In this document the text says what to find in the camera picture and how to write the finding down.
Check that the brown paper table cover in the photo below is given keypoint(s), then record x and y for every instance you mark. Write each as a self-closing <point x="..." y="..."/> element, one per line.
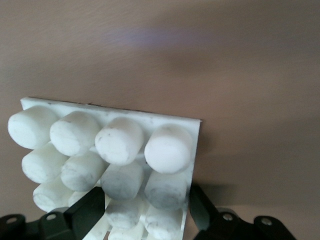
<point x="225" y="75"/>

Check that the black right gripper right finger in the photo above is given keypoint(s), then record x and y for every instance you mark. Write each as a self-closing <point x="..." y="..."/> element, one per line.
<point x="207" y="220"/>

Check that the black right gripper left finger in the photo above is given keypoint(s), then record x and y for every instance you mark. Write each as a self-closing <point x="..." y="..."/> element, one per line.
<point x="82" y="215"/>

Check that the white studded base plate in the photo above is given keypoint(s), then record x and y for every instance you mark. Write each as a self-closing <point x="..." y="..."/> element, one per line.
<point x="120" y="142"/>

